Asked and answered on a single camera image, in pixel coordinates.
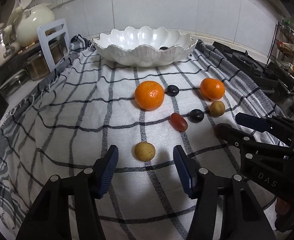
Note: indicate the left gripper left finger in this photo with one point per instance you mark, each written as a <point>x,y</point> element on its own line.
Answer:
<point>48,217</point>

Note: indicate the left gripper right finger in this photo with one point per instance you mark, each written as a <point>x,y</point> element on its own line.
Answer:
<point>243,217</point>

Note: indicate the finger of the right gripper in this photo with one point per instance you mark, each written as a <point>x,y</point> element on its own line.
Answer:
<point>239,138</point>
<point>280,127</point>

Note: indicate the tan longan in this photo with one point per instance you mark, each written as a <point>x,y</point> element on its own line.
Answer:
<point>144,151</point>
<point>217,108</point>

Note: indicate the dark blueberry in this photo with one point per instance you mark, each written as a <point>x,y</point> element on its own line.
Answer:
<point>172,90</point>
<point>196,115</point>

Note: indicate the orange mandarin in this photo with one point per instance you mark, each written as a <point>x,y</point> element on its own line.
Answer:
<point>149,95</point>
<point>212,89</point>

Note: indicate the red grape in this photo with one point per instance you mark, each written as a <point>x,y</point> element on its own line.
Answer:
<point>178,122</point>
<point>218,126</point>

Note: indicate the dark plum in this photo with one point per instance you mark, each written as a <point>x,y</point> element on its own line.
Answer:
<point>163,48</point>

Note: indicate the person right hand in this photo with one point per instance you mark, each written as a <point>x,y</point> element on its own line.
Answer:
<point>283,209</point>

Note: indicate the black spice rack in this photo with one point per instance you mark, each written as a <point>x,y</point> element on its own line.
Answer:
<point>282,49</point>

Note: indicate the checkered grey white cloth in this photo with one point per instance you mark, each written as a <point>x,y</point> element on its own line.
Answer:
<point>88,104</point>

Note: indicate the white scalloped fruit bowl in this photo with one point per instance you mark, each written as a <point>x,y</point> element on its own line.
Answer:
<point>140,47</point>

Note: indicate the steel pot under rack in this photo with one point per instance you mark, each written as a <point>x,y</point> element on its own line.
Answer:
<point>36,65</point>

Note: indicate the cream ceramic pot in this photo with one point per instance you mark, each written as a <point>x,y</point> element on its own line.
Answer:
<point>26,30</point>

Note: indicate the white hanging ladle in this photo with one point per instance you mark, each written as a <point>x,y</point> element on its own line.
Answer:
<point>19,5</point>

